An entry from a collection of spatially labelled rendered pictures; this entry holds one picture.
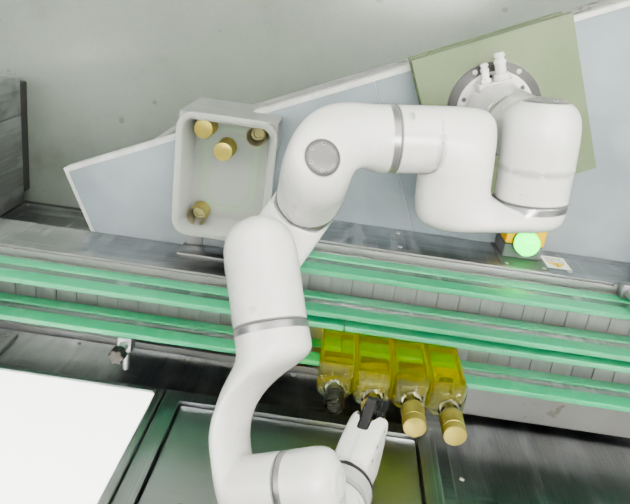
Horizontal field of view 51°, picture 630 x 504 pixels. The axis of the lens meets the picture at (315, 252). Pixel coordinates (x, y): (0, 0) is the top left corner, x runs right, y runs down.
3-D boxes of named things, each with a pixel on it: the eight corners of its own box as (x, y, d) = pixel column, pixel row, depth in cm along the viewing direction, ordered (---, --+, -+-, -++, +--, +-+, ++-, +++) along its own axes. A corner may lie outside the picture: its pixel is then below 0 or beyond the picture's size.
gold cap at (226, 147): (218, 136, 119) (213, 140, 115) (237, 138, 119) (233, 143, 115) (217, 155, 120) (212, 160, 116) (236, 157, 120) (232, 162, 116)
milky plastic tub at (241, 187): (182, 218, 127) (170, 233, 119) (189, 102, 119) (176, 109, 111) (271, 231, 127) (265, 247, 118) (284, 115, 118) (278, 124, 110)
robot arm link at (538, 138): (558, 87, 92) (601, 104, 77) (542, 178, 97) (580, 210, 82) (489, 84, 93) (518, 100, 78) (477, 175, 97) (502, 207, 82)
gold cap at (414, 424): (398, 417, 97) (400, 436, 93) (402, 397, 96) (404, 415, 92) (422, 421, 97) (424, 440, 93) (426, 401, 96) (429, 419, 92)
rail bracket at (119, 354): (129, 345, 124) (103, 384, 111) (130, 313, 121) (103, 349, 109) (150, 348, 124) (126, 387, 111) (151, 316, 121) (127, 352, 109)
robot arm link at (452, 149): (406, 111, 76) (395, 242, 81) (600, 115, 79) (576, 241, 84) (388, 99, 84) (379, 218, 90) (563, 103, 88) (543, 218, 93)
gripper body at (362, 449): (363, 536, 80) (383, 479, 90) (377, 469, 76) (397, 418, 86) (305, 515, 82) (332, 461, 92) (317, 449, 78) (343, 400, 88)
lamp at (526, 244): (509, 250, 117) (513, 257, 115) (515, 227, 116) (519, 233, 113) (534, 254, 117) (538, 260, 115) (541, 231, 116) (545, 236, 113)
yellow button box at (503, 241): (493, 241, 125) (501, 256, 118) (502, 204, 122) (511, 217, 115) (529, 247, 125) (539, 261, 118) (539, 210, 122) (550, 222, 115)
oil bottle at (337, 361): (321, 334, 120) (314, 401, 100) (326, 307, 118) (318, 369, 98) (352, 338, 120) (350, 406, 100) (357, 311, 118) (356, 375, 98)
